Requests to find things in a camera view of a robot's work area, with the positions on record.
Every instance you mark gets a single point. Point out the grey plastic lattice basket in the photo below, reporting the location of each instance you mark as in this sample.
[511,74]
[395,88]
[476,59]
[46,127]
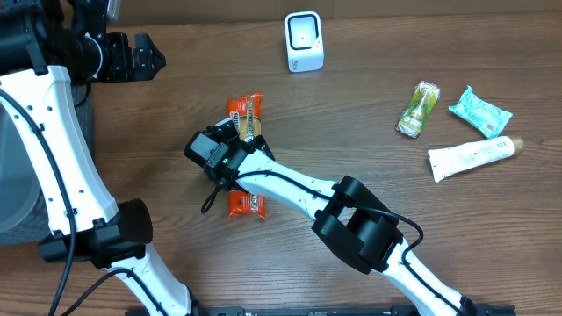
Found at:
[23,208]

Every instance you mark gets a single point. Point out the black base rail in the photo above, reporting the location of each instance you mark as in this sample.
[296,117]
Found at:
[396,310]

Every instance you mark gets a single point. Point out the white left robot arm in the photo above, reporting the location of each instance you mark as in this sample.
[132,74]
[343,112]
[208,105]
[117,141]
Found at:
[41,62]

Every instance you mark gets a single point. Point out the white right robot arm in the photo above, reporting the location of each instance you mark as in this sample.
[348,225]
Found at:
[347,217]

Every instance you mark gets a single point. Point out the orange spaghetti packet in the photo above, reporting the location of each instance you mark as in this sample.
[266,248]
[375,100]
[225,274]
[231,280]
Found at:
[246,115]

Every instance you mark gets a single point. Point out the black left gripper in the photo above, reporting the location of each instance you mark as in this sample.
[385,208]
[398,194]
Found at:
[138,57]

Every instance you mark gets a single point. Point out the light blue wipes packet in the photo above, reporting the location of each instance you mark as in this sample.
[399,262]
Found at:
[489,119]

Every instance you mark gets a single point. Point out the white tube with gold cap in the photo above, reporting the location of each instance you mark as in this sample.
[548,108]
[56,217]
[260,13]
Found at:
[449,161]

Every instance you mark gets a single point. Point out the green snack packet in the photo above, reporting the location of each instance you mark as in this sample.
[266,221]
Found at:
[422,102]

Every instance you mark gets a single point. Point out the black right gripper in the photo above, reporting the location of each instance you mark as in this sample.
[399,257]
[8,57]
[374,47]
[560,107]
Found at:
[264,142]

